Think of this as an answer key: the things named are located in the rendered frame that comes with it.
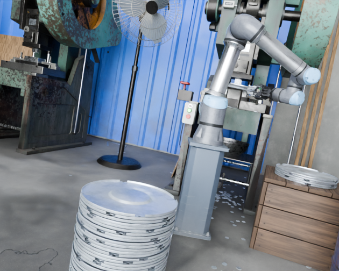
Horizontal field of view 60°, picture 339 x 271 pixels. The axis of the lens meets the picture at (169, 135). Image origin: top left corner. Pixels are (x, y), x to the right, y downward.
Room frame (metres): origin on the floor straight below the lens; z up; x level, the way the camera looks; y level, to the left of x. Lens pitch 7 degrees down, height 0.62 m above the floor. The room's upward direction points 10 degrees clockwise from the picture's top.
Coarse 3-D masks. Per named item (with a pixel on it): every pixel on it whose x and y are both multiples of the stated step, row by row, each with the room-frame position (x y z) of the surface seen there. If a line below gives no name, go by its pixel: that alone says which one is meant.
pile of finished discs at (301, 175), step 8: (280, 168) 1.44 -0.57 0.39; (288, 168) 1.50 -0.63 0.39; (296, 168) 1.51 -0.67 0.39; (304, 168) 1.60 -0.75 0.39; (280, 176) 1.43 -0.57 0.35; (288, 176) 1.42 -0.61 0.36; (296, 176) 1.36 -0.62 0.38; (304, 176) 1.35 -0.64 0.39; (312, 176) 1.38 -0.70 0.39; (320, 176) 1.43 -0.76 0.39; (328, 176) 1.47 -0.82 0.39; (312, 184) 1.37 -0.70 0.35; (320, 184) 1.33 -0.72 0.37; (328, 184) 1.34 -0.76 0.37; (336, 184) 1.39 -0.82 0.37
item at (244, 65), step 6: (246, 48) 2.09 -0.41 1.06; (252, 48) 2.09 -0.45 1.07; (240, 54) 2.10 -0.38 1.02; (246, 54) 2.09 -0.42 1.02; (252, 54) 2.08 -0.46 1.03; (240, 60) 2.07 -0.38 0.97; (246, 60) 2.09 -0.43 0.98; (252, 60) 2.08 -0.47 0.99; (240, 66) 2.07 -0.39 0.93; (246, 66) 2.06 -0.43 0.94; (234, 72) 2.11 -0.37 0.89; (240, 72) 2.08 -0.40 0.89; (246, 72) 2.07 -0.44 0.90
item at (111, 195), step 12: (108, 180) 0.97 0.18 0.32; (96, 192) 0.85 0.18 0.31; (108, 192) 0.86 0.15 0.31; (120, 192) 0.87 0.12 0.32; (132, 192) 0.89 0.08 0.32; (144, 192) 0.91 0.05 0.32; (156, 192) 0.95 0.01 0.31; (168, 192) 0.95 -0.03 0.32; (96, 204) 0.76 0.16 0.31; (108, 204) 0.77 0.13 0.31; (120, 204) 0.79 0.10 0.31; (132, 204) 0.80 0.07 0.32; (144, 204) 0.82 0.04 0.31; (156, 204) 0.84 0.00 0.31; (168, 204) 0.86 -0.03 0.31; (132, 216) 0.72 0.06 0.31; (144, 216) 0.74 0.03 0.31; (156, 216) 0.75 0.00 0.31
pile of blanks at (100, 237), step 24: (96, 216) 0.73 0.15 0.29; (120, 216) 0.72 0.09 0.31; (168, 216) 0.79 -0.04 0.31; (96, 240) 0.73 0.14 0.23; (120, 240) 0.72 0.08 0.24; (144, 240) 0.74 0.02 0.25; (168, 240) 0.81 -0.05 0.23; (72, 264) 0.80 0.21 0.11; (96, 264) 0.74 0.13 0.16; (120, 264) 0.72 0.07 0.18; (144, 264) 0.74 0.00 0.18
